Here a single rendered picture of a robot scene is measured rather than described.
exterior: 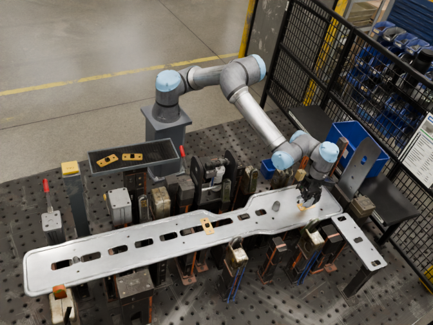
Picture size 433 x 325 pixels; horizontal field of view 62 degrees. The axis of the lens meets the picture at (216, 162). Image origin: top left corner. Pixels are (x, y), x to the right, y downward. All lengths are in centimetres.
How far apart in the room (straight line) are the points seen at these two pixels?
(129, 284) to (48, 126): 249
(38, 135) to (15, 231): 169
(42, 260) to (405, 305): 163
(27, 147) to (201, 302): 227
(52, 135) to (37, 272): 220
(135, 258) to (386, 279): 127
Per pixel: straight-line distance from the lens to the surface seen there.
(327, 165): 147
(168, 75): 179
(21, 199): 212
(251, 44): 455
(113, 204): 148
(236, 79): 145
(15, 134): 364
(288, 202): 174
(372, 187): 197
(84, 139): 346
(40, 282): 147
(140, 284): 138
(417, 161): 194
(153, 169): 207
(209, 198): 170
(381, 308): 200
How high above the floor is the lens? 226
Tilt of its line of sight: 44 degrees down
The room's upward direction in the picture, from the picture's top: 11 degrees clockwise
